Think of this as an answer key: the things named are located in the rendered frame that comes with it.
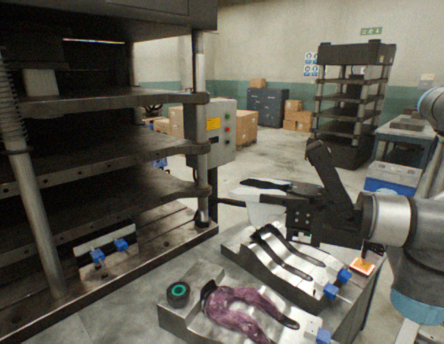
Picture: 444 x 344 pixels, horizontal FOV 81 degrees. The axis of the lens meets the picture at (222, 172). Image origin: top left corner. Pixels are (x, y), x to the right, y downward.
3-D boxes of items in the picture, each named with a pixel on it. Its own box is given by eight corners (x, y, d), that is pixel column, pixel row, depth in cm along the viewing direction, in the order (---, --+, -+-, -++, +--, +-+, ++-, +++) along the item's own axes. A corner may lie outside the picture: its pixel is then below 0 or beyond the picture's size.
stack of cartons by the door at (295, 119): (314, 131, 741) (318, 101, 711) (309, 133, 719) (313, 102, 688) (287, 127, 795) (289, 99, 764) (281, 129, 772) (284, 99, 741)
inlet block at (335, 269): (364, 289, 100) (368, 279, 97) (358, 297, 97) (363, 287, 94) (331, 269, 108) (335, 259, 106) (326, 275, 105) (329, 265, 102)
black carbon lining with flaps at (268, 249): (327, 267, 109) (330, 249, 105) (308, 289, 99) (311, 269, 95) (261, 233, 132) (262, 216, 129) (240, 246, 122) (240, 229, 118)
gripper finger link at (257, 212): (225, 227, 41) (285, 231, 41) (227, 191, 40) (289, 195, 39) (227, 219, 44) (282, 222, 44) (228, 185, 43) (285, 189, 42)
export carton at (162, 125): (184, 138, 616) (184, 121, 601) (169, 141, 585) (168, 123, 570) (168, 134, 655) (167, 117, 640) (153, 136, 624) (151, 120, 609)
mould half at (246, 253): (345, 281, 111) (351, 255, 106) (315, 319, 95) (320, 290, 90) (254, 232, 145) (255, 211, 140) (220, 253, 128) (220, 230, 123)
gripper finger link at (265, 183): (238, 205, 50) (283, 219, 45) (240, 176, 49) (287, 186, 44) (246, 201, 53) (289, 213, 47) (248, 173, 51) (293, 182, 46)
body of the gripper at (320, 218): (280, 241, 41) (365, 258, 37) (285, 188, 39) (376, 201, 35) (285, 222, 48) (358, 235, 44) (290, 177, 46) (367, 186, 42)
